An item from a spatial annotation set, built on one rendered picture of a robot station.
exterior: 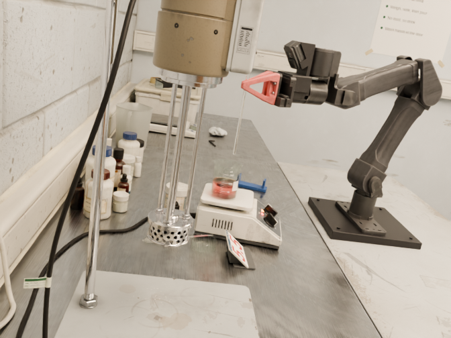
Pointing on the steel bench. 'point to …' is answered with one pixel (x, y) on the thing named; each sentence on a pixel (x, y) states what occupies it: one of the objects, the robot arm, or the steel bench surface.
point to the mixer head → (206, 40)
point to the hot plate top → (241, 202)
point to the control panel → (265, 216)
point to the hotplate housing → (234, 224)
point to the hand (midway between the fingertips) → (245, 85)
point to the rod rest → (253, 186)
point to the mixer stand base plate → (159, 309)
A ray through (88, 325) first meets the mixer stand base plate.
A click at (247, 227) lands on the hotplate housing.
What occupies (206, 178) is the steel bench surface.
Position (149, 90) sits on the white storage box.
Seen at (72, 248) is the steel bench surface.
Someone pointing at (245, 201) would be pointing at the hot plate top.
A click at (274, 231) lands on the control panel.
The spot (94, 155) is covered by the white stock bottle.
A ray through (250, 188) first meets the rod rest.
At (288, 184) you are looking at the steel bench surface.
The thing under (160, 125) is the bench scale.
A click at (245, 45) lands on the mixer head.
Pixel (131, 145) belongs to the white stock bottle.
